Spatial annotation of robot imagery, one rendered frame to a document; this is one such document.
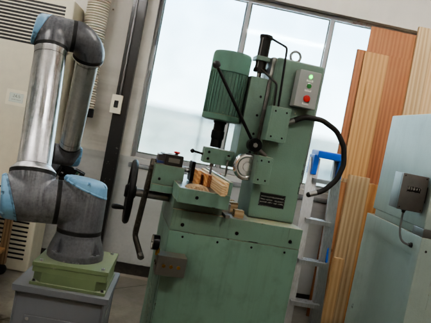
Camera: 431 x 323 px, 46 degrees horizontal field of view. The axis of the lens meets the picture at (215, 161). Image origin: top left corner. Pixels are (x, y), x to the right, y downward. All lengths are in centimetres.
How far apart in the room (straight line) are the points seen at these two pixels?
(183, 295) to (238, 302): 24
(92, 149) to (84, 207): 200
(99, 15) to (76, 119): 156
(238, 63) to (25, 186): 106
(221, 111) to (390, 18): 207
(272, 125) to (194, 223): 53
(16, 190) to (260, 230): 101
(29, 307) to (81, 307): 16
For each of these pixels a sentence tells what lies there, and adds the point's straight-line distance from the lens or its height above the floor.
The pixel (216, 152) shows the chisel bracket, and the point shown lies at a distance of 230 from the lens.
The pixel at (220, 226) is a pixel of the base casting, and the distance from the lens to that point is 216.
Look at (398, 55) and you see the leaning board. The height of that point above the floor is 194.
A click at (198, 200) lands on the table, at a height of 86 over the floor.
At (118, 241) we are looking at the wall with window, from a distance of 378.
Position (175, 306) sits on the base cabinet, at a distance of 223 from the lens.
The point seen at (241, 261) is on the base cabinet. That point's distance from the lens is 221.
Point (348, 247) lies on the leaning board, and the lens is 361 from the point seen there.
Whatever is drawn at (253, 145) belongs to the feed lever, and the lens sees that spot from 220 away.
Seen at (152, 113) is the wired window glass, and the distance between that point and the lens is 374.
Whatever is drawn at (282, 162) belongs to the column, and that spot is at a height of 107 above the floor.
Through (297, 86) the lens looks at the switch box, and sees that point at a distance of 225.
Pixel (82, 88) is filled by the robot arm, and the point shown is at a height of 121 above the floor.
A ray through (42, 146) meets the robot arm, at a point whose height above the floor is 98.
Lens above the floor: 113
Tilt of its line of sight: 3 degrees down
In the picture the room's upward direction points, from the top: 11 degrees clockwise
